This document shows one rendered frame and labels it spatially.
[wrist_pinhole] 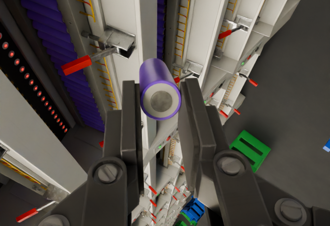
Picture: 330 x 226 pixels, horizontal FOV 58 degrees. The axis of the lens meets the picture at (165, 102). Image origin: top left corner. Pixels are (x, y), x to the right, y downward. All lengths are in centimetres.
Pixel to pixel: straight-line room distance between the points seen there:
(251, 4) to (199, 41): 19
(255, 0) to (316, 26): 48
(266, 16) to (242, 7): 26
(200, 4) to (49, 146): 34
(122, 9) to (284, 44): 102
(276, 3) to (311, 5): 21
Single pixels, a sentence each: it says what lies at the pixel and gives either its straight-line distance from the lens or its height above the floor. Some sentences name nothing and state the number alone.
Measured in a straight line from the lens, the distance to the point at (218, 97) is 112.
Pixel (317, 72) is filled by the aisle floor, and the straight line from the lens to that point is 132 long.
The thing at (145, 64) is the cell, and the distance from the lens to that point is 17.
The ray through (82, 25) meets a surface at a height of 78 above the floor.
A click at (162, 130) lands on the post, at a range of 78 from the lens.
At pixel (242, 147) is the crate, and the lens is 191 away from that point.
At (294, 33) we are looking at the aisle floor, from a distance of 126.
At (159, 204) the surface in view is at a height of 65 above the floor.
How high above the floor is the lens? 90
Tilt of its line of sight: 21 degrees down
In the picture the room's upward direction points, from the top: 133 degrees counter-clockwise
